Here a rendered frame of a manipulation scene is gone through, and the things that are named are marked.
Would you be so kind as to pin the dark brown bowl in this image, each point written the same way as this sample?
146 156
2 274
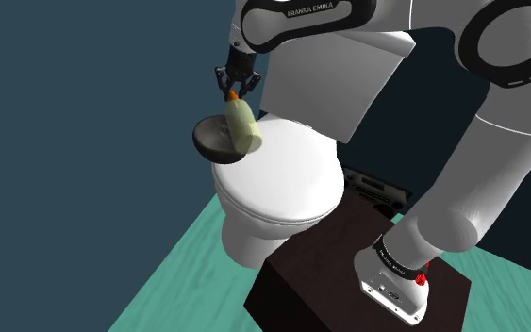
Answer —
213 138

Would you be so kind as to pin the pale yellow bottle orange cap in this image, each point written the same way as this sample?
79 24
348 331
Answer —
243 124

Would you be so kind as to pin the dark brown robot stand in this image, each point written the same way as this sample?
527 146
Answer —
320 271

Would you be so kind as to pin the white toilet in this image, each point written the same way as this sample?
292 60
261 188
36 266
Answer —
283 174

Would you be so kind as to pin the black electronic device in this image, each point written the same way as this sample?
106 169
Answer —
375 188

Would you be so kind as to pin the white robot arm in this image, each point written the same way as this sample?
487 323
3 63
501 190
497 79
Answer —
499 151

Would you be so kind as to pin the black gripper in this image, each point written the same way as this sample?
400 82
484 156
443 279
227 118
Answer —
241 65

